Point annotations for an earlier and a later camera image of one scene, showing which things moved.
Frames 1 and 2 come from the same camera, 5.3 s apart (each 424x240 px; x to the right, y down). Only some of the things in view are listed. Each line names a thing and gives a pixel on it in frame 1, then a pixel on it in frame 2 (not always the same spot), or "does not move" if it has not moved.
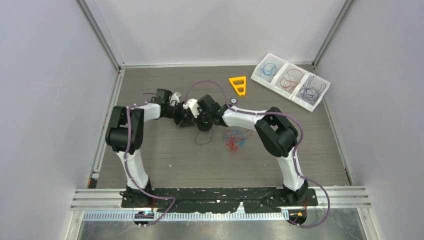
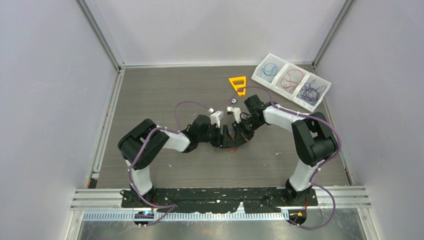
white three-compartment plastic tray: (303, 87) does not move
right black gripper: (202, 126) → (247, 136)
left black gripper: (185, 118) → (224, 141)
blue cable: (269, 69) does not move
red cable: (294, 76) does not move
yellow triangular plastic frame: (243, 85) does not move
